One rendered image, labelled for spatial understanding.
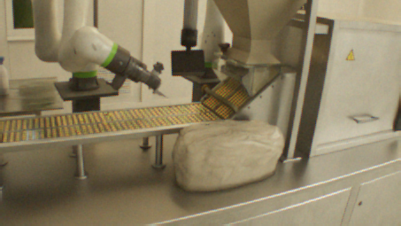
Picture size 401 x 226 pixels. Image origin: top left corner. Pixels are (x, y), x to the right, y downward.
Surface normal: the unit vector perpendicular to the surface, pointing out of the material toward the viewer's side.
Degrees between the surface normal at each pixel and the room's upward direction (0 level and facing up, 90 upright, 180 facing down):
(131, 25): 90
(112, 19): 90
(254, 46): 90
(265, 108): 90
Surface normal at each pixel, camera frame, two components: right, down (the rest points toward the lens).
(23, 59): 0.41, 0.33
